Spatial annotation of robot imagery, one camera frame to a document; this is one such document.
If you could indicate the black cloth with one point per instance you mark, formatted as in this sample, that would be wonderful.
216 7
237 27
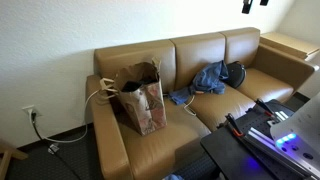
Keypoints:
133 85

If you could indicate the brown paper bag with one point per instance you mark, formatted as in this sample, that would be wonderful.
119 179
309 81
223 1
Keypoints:
146 106

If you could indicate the tan leather couch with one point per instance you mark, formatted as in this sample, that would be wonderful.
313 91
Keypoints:
156 150

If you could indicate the blue cloth scrap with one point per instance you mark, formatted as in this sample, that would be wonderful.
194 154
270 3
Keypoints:
173 177

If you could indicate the light wooden side table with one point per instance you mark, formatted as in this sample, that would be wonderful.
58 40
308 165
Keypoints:
288 43

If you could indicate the blue denim garment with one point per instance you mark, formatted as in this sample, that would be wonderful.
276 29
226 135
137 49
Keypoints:
208 80

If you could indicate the black clamp orange trigger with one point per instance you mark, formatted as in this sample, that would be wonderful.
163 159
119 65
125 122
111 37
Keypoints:
234 126
265 106

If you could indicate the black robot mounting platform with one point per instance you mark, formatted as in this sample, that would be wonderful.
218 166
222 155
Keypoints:
230 156

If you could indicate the dark ribbed cart panel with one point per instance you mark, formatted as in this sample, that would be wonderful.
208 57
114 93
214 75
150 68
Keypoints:
196 168

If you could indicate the grey power adapter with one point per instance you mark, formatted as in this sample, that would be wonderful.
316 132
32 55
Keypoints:
53 148

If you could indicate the wooden furniture leg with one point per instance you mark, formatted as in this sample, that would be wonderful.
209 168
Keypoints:
6 158

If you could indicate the silver aluminium rail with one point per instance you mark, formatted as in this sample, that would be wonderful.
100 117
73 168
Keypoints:
266 144

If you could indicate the white wall outlet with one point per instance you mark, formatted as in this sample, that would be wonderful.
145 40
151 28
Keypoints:
28 109

